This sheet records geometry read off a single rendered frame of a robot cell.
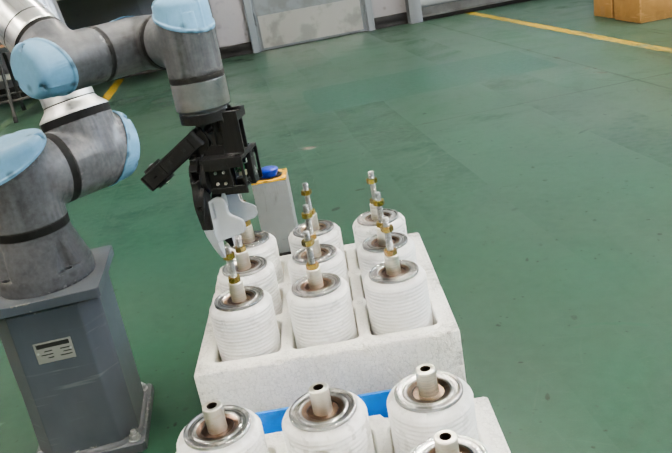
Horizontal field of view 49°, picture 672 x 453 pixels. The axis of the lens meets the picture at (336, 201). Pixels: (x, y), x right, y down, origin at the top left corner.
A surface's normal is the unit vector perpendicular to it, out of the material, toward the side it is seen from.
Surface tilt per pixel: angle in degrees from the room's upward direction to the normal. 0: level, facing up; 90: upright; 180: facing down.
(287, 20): 90
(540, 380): 0
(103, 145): 74
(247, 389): 90
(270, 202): 90
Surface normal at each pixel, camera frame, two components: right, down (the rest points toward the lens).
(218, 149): -0.19, 0.36
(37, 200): 0.72, 0.11
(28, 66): -0.61, 0.36
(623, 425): -0.17, -0.93
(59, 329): 0.16, 0.30
